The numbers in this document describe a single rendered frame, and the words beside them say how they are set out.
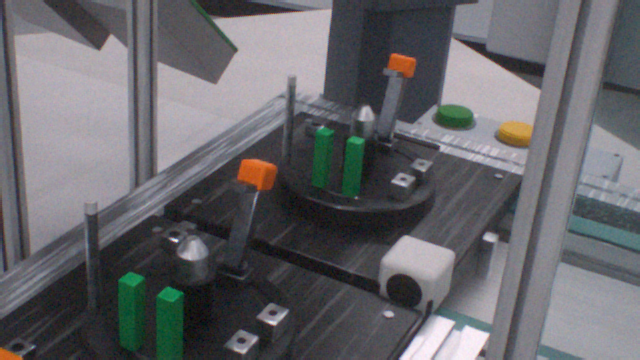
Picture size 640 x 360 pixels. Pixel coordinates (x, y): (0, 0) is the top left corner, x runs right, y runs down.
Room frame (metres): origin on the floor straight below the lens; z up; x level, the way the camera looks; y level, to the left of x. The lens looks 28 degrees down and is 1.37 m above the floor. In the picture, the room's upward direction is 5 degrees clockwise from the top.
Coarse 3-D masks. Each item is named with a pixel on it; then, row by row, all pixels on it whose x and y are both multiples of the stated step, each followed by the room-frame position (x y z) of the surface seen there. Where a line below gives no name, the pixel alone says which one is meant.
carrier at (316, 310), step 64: (128, 256) 0.59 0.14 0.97; (192, 256) 0.49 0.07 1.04; (256, 256) 0.61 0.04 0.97; (0, 320) 0.50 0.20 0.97; (64, 320) 0.51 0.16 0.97; (128, 320) 0.46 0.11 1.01; (192, 320) 0.48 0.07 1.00; (256, 320) 0.48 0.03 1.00; (320, 320) 0.53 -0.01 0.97; (384, 320) 0.54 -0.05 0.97
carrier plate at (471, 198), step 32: (448, 160) 0.80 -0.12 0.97; (192, 192) 0.70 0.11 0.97; (224, 192) 0.70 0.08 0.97; (448, 192) 0.74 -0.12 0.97; (480, 192) 0.74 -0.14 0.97; (512, 192) 0.75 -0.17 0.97; (224, 224) 0.65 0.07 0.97; (288, 224) 0.66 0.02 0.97; (320, 224) 0.66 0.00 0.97; (416, 224) 0.68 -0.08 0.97; (448, 224) 0.68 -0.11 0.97; (480, 224) 0.69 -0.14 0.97; (288, 256) 0.62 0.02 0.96; (320, 256) 0.61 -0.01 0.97; (352, 256) 0.62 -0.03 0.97
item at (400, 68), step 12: (396, 60) 0.79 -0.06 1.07; (408, 60) 0.79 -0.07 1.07; (384, 72) 0.77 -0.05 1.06; (396, 72) 0.77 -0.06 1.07; (408, 72) 0.79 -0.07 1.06; (396, 84) 0.79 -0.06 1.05; (384, 96) 0.79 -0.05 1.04; (396, 96) 0.78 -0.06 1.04; (384, 108) 0.78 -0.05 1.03; (396, 108) 0.78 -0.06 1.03; (384, 120) 0.78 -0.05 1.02; (396, 120) 0.78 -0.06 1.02; (384, 132) 0.77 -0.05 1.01
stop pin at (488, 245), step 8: (488, 232) 0.68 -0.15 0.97; (488, 240) 0.67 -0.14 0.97; (496, 240) 0.67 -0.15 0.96; (480, 248) 0.67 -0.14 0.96; (488, 248) 0.67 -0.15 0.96; (496, 248) 0.68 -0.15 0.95; (480, 256) 0.67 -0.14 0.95; (488, 256) 0.67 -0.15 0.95; (480, 264) 0.67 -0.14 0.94; (488, 264) 0.67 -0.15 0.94; (480, 272) 0.67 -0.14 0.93; (488, 272) 0.67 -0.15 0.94
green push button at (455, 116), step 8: (448, 104) 0.93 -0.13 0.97; (440, 112) 0.91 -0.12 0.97; (448, 112) 0.91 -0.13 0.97; (456, 112) 0.91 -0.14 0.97; (464, 112) 0.92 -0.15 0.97; (440, 120) 0.90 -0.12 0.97; (448, 120) 0.90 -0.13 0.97; (456, 120) 0.90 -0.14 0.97; (464, 120) 0.90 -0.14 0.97; (472, 120) 0.91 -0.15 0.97
